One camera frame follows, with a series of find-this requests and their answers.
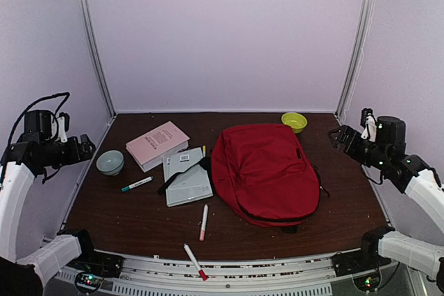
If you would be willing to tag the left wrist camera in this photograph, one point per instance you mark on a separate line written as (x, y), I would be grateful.
(59, 127)

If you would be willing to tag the front aluminium rail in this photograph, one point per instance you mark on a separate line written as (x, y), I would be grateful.
(305, 275)

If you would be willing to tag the right aluminium frame post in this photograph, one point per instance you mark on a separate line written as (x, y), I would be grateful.
(355, 60)

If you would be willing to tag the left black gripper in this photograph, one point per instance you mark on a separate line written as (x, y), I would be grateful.
(75, 154)

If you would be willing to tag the pink capped white marker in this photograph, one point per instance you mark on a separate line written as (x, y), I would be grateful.
(203, 222)

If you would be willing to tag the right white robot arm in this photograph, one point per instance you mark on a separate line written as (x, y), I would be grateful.
(421, 184)

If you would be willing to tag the grey book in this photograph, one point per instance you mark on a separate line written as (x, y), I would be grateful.
(193, 182)

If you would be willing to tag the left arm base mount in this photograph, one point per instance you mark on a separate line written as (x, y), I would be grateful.
(93, 270)

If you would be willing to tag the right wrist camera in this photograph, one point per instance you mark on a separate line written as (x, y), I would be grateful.
(369, 124)

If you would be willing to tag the teal capped white marker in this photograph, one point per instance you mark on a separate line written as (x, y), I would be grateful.
(137, 184)

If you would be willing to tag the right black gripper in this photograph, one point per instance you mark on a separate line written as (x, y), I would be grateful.
(345, 131)

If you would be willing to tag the red backpack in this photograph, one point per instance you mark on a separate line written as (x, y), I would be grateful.
(262, 173)

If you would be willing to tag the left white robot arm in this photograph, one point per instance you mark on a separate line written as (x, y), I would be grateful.
(30, 274)

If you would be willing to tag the aluminium frame post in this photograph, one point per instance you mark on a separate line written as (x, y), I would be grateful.
(95, 57)
(355, 60)

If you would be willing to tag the pink book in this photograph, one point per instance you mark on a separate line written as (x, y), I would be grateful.
(149, 149)

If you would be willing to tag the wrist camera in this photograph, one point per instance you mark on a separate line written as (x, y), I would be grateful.
(369, 124)
(59, 127)

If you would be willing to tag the pale blue ceramic bowl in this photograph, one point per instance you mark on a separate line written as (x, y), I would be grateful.
(110, 163)

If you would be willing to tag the lime green bowl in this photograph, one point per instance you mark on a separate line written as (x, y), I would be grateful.
(296, 121)

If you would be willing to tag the left aluminium frame post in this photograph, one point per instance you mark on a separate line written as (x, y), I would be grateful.
(95, 57)

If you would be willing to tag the red capped white marker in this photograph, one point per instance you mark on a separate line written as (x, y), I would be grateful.
(195, 262)

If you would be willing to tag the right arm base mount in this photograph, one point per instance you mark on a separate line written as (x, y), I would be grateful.
(350, 263)

